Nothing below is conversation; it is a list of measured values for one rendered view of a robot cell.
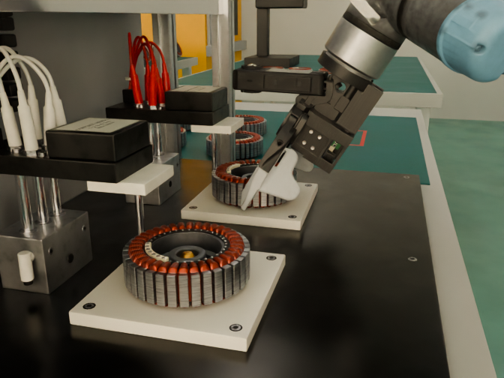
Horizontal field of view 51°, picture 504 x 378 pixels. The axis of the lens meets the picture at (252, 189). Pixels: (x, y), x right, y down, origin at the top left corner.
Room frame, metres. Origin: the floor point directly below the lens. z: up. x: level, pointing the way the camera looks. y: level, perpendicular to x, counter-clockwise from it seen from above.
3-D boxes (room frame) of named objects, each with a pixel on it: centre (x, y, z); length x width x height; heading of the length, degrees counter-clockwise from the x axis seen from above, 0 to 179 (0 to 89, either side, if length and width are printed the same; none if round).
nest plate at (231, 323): (0.42, 0.06, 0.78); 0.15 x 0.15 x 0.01; 75
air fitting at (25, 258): (0.42, 0.20, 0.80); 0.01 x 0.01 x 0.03; 75
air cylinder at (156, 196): (0.70, 0.14, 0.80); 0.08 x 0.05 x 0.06; 165
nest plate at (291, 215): (0.66, 0.00, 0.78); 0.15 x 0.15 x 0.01; 75
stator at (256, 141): (1.01, 0.03, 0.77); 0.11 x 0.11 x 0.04
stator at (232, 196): (0.66, 0.00, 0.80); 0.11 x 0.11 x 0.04
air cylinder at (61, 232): (0.46, 0.20, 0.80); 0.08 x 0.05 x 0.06; 165
